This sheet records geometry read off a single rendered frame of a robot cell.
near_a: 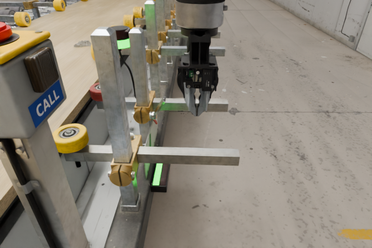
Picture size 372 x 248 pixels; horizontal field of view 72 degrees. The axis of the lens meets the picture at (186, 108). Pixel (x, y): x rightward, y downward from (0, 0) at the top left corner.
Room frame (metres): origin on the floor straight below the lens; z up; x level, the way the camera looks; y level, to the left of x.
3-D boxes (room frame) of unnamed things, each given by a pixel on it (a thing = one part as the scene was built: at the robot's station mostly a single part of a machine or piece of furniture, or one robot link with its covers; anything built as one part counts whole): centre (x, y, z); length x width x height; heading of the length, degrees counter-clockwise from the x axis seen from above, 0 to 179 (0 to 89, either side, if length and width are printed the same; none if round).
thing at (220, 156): (0.50, 0.09, 0.84); 0.43 x 0.03 x 0.04; 88
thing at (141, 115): (0.73, 0.14, 0.85); 0.13 x 0.06 x 0.05; 178
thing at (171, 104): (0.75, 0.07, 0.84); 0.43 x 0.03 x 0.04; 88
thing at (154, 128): (0.68, 0.11, 0.75); 0.26 x 0.01 x 0.10; 178
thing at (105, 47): (0.46, 0.15, 0.93); 0.03 x 0.03 x 0.48; 88
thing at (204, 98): (0.50, -0.04, 0.99); 0.06 x 0.03 x 0.09; 179
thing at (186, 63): (0.50, -0.03, 1.10); 0.09 x 0.08 x 0.12; 179
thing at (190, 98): (0.50, -0.01, 0.99); 0.06 x 0.03 x 0.09; 179
